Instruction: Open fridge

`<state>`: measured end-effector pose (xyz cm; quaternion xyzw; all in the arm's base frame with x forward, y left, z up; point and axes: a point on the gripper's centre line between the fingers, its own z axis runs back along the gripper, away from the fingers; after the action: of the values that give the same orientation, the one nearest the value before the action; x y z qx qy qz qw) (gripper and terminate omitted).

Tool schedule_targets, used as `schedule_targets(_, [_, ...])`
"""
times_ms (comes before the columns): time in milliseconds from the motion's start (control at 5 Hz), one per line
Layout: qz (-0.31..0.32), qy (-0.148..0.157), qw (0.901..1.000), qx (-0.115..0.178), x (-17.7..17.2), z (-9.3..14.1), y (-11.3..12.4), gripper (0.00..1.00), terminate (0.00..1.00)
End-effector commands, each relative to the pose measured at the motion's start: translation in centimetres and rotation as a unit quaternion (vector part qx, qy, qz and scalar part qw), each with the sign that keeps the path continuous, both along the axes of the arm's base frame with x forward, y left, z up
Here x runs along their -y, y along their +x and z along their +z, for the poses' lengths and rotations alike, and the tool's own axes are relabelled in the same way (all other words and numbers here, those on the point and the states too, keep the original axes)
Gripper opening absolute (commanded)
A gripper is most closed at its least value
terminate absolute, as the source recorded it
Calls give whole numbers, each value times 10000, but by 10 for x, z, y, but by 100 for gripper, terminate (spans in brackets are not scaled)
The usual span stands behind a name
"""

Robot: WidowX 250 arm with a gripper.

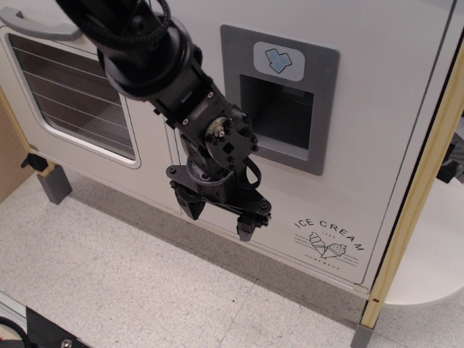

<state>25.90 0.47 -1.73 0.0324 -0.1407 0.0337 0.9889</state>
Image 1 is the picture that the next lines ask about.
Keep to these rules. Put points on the black clamp knob left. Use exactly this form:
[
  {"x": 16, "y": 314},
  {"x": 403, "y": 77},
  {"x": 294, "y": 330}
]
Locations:
[{"x": 36, "y": 162}]

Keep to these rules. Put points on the grey oven door handle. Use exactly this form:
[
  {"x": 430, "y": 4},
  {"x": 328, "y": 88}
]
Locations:
[{"x": 62, "y": 32}]

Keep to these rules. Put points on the grey left post foot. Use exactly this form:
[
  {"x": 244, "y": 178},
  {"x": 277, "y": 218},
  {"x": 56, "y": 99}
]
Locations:
[{"x": 56, "y": 185}]

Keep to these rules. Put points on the black grey clamp right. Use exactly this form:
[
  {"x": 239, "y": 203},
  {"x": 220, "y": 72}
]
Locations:
[{"x": 452, "y": 164}]

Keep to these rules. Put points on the grey ice dispenser panel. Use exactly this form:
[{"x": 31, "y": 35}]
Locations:
[{"x": 287, "y": 89}]

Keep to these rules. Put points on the white round table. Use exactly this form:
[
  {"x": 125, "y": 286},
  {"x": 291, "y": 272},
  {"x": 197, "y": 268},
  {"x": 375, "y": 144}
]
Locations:
[{"x": 431, "y": 269}]

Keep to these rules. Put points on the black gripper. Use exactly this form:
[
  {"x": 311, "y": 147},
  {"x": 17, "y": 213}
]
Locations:
[{"x": 219, "y": 171}]

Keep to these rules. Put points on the grey right post foot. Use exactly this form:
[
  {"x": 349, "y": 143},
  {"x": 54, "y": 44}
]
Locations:
[{"x": 362, "y": 336}]

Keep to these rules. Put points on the light wooden right post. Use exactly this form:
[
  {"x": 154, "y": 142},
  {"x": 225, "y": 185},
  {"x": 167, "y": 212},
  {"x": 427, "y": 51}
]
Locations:
[{"x": 441, "y": 131}]

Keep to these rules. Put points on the grey post foot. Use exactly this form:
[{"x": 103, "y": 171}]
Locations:
[
  {"x": 362, "y": 336},
  {"x": 56, "y": 185}
]

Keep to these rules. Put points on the white oven door with window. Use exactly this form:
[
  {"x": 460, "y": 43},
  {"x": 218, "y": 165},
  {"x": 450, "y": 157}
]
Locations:
[{"x": 71, "y": 115}]

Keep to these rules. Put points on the wooden side panel left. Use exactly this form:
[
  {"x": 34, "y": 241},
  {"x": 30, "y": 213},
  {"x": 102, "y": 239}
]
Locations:
[{"x": 12, "y": 153}]

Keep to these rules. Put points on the aluminium rail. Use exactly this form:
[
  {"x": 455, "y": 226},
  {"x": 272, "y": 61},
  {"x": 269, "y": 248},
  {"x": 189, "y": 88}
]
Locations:
[{"x": 11, "y": 308}]

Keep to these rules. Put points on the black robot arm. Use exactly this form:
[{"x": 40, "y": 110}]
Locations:
[{"x": 150, "y": 57}]

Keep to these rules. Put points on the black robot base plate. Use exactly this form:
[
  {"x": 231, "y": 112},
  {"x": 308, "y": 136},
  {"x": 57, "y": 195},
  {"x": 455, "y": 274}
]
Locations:
[{"x": 30, "y": 329}]

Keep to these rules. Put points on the white toy fridge door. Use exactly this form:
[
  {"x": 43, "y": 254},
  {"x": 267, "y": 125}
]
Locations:
[{"x": 340, "y": 94}]

